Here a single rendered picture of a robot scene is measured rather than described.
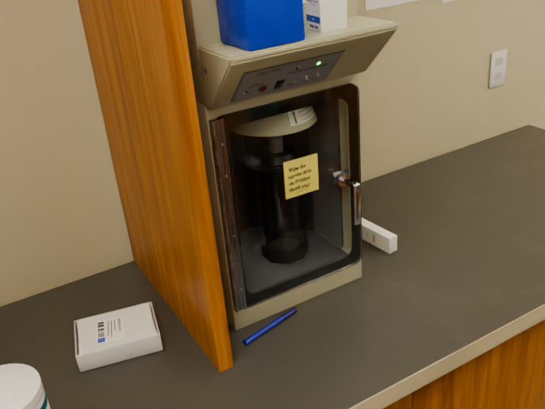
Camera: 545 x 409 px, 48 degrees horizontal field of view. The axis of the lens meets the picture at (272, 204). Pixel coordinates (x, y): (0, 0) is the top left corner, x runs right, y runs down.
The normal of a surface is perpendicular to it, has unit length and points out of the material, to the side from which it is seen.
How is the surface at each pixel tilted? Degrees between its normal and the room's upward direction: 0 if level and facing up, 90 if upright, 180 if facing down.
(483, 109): 90
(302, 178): 90
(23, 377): 0
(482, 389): 90
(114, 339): 0
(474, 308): 0
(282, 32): 90
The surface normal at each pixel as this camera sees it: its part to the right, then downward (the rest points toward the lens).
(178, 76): 0.51, 0.35
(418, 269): -0.08, -0.89
